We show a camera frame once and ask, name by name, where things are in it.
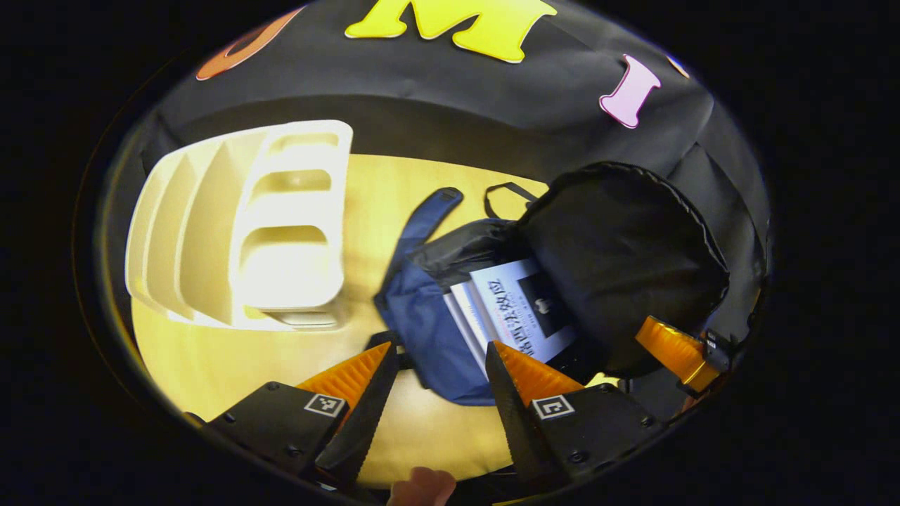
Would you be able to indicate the white-covered book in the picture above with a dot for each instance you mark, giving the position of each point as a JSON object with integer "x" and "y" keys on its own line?
{"x": 460, "y": 316}

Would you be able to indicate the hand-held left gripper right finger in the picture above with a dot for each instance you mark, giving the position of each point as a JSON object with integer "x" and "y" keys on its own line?
{"x": 517, "y": 429}

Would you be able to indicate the cream plastic bookshelf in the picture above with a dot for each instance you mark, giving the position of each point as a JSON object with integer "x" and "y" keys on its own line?
{"x": 211, "y": 232}

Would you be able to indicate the blue schoolbag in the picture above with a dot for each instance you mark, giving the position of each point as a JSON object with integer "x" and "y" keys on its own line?
{"x": 633, "y": 260}

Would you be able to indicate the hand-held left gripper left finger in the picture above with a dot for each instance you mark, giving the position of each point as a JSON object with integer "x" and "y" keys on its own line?
{"x": 362, "y": 429}

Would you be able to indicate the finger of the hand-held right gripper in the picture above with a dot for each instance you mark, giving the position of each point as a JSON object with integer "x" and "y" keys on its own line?
{"x": 675, "y": 348}

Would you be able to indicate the black backdrop cloth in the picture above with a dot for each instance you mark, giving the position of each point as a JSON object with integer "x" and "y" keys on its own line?
{"x": 457, "y": 105}

